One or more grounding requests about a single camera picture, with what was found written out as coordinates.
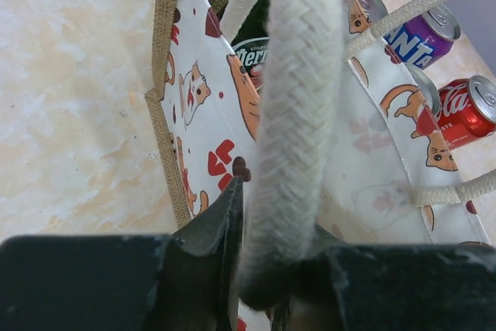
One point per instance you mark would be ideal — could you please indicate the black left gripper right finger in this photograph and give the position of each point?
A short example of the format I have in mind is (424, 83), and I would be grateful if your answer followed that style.
(315, 301)

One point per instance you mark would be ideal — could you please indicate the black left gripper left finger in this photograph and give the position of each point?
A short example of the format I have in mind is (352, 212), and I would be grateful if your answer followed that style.
(201, 269)

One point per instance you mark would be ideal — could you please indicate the red cola can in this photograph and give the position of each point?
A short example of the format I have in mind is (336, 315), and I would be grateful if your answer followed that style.
(466, 113)
(427, 88)

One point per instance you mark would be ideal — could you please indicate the purple Fanta can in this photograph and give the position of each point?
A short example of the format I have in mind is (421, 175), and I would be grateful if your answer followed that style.
(426, 38)

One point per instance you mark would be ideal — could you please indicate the green Perrier glass bottle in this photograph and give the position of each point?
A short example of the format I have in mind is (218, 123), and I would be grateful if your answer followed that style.
(250, 46)

